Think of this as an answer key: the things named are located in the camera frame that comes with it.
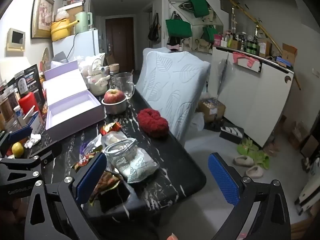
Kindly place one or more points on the wall intercom panel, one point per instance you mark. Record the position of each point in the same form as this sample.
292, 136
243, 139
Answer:
15, 38

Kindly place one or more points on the black white striped box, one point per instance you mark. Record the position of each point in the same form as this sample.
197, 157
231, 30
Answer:
231, 132

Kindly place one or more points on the clear plastic bag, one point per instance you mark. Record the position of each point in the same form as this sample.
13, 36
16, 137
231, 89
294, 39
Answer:
85, 62

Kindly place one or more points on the row of bottles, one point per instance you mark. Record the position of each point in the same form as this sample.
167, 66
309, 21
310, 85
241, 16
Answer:
250, 45

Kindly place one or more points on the black packet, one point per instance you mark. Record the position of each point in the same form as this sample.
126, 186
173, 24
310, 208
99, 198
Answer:
115, 197

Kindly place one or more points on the blue white box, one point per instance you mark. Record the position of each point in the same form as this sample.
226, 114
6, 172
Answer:
36, 122

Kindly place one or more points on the white teal patterned pouch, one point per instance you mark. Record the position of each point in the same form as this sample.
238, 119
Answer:
137, 167

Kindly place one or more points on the white refrigerator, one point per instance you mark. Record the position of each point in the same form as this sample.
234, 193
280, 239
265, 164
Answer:
82, 43

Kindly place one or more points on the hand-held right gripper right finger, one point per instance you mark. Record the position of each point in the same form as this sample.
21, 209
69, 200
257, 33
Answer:
223, 180

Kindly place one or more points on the black hanging bag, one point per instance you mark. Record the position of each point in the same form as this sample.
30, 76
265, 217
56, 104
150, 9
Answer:
153, 31

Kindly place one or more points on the green cloth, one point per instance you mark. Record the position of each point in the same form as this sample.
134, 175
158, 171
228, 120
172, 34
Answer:
246, 148

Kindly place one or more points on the red plastic bottle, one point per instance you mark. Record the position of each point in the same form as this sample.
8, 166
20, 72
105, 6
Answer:
28, 103

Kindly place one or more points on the woven fan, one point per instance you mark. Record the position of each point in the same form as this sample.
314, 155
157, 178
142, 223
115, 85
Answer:
45, 58

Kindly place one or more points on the beige slipper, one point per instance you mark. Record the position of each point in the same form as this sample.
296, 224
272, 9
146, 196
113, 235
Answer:
254, 171
243, 160

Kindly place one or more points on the open cardboard box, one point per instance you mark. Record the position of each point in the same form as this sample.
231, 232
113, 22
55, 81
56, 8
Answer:
212, 110

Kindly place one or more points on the green electric kettle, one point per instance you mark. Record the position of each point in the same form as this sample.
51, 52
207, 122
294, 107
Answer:
83, 22

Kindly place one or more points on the purple gift box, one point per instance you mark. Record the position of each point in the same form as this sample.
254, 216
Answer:
65, 87

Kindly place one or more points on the light blue quilted cushion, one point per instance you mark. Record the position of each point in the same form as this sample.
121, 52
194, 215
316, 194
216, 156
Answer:
170, 85

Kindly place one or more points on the lemon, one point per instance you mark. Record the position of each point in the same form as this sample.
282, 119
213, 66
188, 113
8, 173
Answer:
17, 150

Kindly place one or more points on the crumpled tissue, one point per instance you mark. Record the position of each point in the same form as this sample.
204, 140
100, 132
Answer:
32, 140

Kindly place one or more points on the wooden cup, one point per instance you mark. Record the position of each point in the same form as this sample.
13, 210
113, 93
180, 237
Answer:
114, 68

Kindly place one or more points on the red brown snack packet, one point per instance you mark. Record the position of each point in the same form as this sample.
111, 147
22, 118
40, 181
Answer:
83, 163

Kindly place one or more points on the grey umbrella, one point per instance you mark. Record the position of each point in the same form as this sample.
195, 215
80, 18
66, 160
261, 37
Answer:
222, 75

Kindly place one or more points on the dark bottle white label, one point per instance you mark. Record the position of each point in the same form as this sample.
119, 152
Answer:
21, 86

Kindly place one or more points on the person's right hand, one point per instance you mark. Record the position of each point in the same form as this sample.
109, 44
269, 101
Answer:
172, 237

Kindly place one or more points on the purple snack packet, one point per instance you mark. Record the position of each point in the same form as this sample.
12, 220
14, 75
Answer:
87, 148

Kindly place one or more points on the green tote bag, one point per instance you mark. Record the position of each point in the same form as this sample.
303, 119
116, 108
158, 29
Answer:
210, 35
198, 6
178, 28

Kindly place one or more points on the brown gold snack packet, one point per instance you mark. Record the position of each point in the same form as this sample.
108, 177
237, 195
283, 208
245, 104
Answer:
106, 182

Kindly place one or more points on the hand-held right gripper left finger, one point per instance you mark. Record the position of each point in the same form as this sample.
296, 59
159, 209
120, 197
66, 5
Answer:
90, 177

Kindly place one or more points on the yellow pot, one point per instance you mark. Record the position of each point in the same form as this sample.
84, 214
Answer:
60, 31

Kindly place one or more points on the framed picture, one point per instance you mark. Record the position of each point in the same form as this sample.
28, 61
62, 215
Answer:
42, 12

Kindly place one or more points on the brown spice jar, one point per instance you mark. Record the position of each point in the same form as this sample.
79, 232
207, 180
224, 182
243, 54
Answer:
6, 111

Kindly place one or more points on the clear bag of nuts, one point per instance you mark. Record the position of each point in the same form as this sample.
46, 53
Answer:
113, 137

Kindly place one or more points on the small cardboard box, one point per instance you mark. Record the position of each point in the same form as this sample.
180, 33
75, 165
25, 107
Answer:
288, 52

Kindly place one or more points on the metal bowl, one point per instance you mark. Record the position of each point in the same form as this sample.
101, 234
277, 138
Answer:
115, 108

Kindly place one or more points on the white wall rack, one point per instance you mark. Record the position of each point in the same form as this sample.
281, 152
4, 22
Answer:
180, 7

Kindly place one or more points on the grey paper bag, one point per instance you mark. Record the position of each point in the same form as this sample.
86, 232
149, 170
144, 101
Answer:
60, 57

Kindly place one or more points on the red gold snack packet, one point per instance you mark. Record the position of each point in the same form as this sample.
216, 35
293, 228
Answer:
110, 128

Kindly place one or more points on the bamboo pole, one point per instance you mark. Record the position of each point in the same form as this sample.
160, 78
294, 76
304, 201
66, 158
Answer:
250, 15

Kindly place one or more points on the glass mug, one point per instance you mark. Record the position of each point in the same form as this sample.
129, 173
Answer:
123, 85

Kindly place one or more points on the pink paper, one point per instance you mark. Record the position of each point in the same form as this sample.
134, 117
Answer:
246, 60

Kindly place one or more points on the dark spice jar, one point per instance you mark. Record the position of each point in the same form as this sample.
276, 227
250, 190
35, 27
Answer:
12, 95

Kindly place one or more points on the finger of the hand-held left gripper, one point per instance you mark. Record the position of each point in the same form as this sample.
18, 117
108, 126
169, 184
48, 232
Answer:
48, 152
20, 133

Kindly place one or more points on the red apple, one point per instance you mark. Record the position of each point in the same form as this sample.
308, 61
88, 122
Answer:
113, 96

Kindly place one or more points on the brown door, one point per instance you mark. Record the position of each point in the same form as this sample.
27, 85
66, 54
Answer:
120, 42

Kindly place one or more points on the red fuzzy scrunchie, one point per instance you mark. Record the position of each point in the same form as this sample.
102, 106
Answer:
152, 122

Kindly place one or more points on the white cabinet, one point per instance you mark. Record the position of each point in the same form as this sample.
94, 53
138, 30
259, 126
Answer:
250, 100

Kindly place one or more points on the small clear bag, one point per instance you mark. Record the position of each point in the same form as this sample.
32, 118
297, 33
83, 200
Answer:
62, 15

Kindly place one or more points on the small white bottle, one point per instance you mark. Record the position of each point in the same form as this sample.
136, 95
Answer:
18, 112

